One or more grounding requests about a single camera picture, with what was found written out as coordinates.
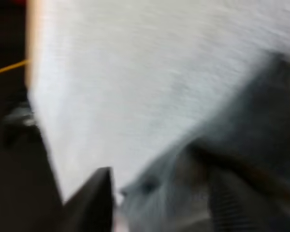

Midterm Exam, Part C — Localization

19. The grey-green towel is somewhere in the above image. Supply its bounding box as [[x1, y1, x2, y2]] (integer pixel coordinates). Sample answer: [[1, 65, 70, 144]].
[[120, 51, 290, 232]]

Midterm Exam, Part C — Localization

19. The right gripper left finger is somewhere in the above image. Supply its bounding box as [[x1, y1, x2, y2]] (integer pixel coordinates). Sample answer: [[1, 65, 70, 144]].
[[62, 166, 115, 232]]

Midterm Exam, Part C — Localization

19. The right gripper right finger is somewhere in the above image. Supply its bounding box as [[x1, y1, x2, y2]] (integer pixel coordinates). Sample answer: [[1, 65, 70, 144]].
[[207, 169, 258, 232]]

